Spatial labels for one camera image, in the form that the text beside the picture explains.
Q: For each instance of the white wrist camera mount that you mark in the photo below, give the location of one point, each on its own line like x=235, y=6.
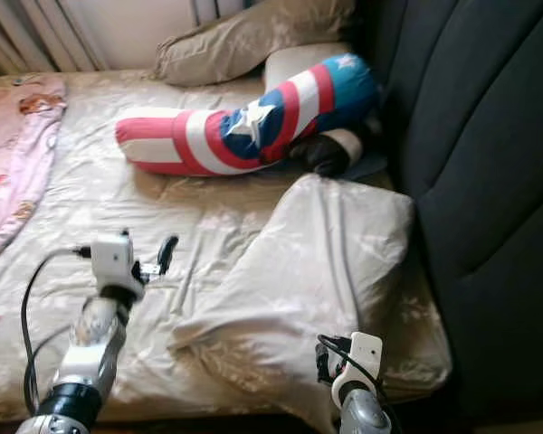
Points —
x=364, y=354
x=113, y=258

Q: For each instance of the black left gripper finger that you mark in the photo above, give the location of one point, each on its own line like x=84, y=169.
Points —
x=167, y=253

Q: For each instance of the white pleated curtain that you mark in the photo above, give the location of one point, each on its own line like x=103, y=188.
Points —
x=27, y=32

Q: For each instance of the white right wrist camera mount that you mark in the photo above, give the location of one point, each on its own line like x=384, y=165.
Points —
x=364, y=354

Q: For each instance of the black and beige plush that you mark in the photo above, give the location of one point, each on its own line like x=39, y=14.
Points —
x=321, y=154

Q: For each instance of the red white blue bolster pillow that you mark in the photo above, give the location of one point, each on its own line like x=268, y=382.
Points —
x=208, y=136

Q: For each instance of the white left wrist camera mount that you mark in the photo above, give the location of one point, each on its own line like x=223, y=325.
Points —
x=113, y=258

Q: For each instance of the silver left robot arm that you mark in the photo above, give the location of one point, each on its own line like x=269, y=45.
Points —
x=90, y=353

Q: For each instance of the beige floral bed sheet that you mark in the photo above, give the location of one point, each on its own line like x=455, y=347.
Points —
x=118, y=208

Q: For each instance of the plain cream pillow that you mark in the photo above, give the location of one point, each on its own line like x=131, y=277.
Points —
x=290, y=63

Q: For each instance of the beige floral pillow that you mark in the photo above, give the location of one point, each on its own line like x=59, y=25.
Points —
x=308, y=271

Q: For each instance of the tan floral pillow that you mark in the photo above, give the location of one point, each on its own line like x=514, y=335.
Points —
x=244, y=41

